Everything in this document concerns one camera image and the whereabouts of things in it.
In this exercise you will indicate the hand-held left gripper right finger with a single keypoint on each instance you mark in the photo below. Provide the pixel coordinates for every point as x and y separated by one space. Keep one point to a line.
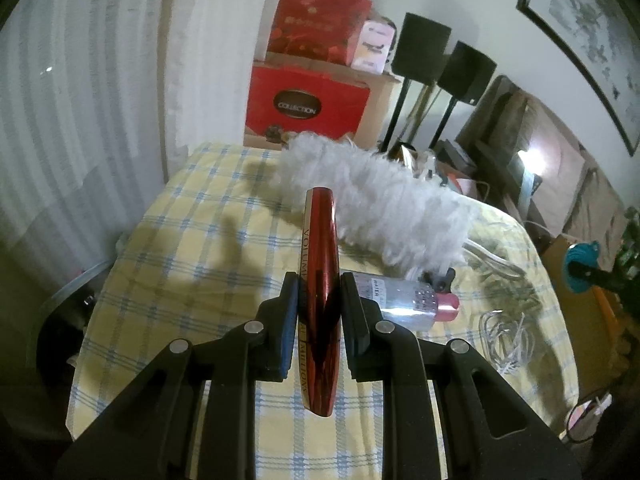
350 330

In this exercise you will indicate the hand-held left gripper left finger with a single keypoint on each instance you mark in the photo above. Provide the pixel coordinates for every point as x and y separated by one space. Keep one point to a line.
286 335

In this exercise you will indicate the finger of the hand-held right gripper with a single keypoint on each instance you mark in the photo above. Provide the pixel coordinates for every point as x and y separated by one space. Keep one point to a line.
602 279

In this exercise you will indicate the blue round plastic item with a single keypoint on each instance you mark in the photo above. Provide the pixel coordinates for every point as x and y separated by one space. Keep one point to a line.
580 260

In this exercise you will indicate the cardboard box with orange lining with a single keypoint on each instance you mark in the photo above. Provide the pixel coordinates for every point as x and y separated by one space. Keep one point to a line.
555 255

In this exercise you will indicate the red mascara tube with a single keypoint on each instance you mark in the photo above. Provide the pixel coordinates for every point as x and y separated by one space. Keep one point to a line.
320 285

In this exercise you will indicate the clear bottle with red cap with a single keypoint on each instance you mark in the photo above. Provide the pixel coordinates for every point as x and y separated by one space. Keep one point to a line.
405 300

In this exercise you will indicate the black clip device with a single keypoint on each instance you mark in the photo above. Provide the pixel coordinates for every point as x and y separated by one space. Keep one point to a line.
445 280

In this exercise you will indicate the white fluffy duster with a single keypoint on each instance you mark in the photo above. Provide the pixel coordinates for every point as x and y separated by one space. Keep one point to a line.
380 205

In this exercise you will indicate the yellow checked tablecloth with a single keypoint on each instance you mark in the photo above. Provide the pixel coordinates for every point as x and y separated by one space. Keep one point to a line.
200 260

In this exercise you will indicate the black device with lit lamp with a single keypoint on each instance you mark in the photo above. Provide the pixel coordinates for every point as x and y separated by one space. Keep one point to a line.
532 182

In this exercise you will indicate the large brown cushion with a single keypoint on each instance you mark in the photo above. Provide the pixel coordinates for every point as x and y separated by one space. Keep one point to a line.
565 160

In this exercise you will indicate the glossy magazine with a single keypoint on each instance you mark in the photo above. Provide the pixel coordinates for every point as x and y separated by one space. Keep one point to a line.
582 412

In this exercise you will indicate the open cardboard box of clutter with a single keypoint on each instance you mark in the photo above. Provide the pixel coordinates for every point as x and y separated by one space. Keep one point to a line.
460 185

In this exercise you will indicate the brown sofa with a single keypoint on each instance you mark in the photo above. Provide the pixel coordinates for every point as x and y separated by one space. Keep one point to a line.
490 110

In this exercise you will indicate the black speaker stand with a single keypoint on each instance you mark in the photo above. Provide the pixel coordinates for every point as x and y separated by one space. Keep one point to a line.
445 117
397 110

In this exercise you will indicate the large brown cardboard box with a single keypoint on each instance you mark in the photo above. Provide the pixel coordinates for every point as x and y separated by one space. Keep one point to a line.
382 105

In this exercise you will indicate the red box with round label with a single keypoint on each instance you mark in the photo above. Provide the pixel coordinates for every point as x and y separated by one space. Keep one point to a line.
300 90

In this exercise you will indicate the black speaker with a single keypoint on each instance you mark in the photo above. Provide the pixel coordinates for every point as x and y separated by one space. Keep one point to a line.
417 47
465 72

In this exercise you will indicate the framed ink painting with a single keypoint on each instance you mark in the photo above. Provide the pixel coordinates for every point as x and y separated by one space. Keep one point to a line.
590 20

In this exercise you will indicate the pink white box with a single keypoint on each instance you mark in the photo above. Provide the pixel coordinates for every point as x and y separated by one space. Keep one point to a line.
372 45

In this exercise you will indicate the red gift box gold print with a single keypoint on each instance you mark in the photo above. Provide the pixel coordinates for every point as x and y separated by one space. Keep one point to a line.
315 25

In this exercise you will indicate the white curtain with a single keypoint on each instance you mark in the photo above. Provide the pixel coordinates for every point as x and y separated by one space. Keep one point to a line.
75 110

